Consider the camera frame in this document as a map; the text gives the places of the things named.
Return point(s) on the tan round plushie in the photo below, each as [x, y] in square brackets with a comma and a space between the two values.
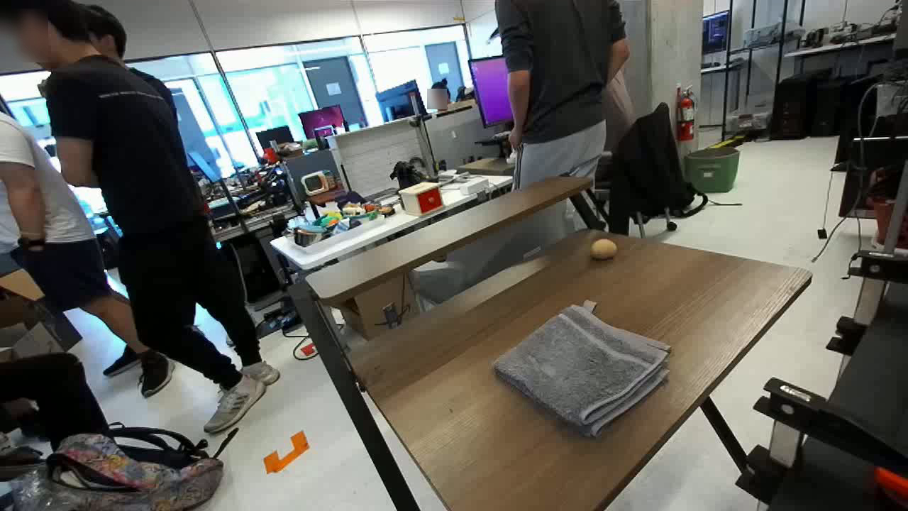
[602, 249]

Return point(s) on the grey towel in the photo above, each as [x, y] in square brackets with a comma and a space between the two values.
[583, 369]

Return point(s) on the narrow wooden table black legs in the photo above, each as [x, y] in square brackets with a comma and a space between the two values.
[427, 242]

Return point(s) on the red and white box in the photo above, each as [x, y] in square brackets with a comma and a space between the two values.
[424, 199]

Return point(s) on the white cluttered table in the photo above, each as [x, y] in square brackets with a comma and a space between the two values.
[377, 232]

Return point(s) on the cardboard box under table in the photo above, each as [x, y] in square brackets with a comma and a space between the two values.
[377, 308]

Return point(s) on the colourful small toys pile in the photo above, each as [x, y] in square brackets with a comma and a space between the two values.
[341, 223]

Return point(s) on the seated person with dark hair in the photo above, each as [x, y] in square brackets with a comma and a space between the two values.
[441, 98]

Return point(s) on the monitor with dark screen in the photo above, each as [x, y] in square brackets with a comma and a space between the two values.
[402, 100]

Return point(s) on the monitor with purple screen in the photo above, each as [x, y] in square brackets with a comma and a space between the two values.
[491, 93]

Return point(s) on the monitor with magenta screen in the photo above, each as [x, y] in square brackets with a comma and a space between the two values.
[322, 122]

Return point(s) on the black jacket on chair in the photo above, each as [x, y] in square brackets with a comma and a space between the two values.
[647, 159]

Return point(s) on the person in grey sweatpants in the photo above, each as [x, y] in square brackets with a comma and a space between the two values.
[558, 66]

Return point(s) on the red fire extinguisher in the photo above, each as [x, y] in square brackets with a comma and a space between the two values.
[685, 115]

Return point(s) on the green plastic basket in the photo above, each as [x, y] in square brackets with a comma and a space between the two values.
[709, 172]

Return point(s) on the black work table leg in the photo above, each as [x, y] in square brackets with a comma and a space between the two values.
[724, 432]

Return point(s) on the person in black clothes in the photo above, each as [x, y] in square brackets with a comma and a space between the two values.
[132, 151]

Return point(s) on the floral patterned backpack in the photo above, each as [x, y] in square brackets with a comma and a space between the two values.
[122, 479]

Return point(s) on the black metal shelving rack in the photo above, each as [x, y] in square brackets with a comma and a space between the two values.
[805, 47]

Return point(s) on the person in white shirt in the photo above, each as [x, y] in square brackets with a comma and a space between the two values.
[37, 199]

